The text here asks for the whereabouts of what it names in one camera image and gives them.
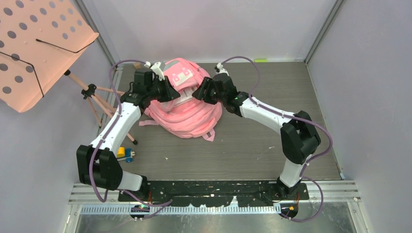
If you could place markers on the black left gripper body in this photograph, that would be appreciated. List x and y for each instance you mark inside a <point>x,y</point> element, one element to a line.
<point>155,91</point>

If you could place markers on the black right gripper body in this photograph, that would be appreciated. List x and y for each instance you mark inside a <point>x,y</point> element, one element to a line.
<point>220,98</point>

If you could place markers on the pink student backpack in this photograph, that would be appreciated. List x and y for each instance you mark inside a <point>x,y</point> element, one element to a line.
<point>192,119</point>

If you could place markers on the white ruler set package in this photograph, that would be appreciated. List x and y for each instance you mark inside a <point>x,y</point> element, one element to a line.
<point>185,95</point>

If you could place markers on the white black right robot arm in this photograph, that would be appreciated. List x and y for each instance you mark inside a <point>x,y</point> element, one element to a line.
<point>299,137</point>

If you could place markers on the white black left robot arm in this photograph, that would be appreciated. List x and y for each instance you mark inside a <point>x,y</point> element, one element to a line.
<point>97,162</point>

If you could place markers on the small wooden cube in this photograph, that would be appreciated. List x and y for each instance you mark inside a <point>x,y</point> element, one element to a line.
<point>137,65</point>

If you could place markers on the green sticky note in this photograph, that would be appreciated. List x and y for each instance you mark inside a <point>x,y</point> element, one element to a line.
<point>260,60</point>

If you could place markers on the yellow blue toy car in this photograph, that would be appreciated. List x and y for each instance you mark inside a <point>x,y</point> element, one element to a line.
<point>125,154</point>

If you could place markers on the pink perforated music stand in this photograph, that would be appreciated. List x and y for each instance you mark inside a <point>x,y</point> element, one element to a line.
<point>39,41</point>

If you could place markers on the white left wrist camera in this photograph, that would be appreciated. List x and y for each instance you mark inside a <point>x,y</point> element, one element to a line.
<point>157,68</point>

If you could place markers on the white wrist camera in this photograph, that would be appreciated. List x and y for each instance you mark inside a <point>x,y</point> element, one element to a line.
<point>157,68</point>
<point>219,69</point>

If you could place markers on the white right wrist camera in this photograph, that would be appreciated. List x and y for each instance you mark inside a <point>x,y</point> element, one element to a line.
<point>219,69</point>

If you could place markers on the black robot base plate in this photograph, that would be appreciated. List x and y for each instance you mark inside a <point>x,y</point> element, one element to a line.
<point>215,193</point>

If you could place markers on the white slotted cable duct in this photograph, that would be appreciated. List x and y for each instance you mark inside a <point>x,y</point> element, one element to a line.
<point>134,209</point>

